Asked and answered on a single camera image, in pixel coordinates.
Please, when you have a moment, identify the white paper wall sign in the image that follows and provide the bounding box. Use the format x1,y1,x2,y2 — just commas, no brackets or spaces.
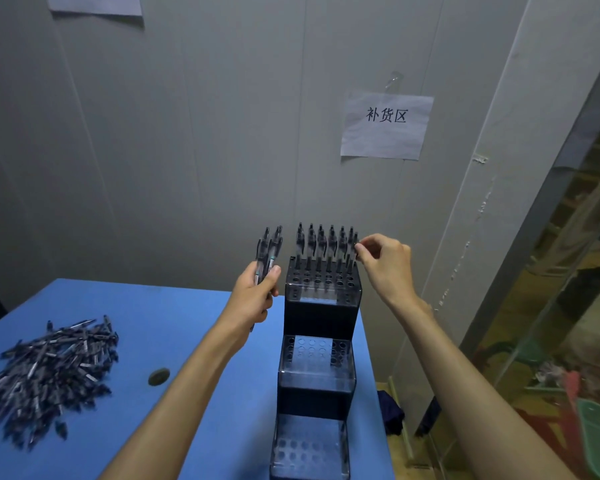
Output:
47,0,144,17
339,91,435,161

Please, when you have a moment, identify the cluster of grey pens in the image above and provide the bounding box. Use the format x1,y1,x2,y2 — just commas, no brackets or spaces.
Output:
292,222,360,285

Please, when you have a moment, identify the pile of grey pens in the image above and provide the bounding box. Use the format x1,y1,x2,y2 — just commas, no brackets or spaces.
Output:
0,314,120,451

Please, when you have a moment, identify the person's left forearm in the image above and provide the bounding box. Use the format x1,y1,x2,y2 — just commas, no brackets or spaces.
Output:
99,324,246,480

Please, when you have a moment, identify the black tiered pen display stand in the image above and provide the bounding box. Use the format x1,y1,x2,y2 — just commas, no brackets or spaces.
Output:
269,254,363,480

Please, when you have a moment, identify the dark blue cloth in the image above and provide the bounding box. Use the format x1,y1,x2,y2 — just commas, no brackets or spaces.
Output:
377,389,406,437

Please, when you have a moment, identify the blue table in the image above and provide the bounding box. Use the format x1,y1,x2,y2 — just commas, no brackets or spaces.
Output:
0,278,397,480

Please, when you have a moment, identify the person's left hand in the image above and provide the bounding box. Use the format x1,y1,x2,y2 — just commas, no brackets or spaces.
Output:
215,259,283,353

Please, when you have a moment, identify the person's right forearm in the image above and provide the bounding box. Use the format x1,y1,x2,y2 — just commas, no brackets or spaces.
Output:
399,302,576,480

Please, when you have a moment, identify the red plastic stool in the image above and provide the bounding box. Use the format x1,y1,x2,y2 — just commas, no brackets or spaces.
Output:
517,369,589,480

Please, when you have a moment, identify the person's right hand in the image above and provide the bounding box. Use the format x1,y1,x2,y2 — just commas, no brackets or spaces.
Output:
353,233,433,321

